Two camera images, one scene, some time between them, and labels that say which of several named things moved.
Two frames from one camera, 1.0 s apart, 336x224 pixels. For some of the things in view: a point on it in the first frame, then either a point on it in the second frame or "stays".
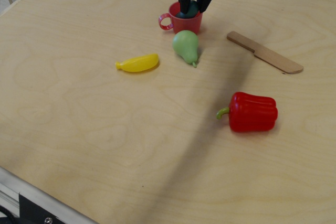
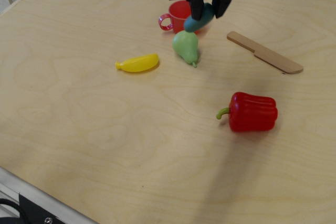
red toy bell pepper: (250, 113) stays
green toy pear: (186, 43) stays
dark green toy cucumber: (192, 12) to (191, 24)
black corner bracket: (31, 213) stays
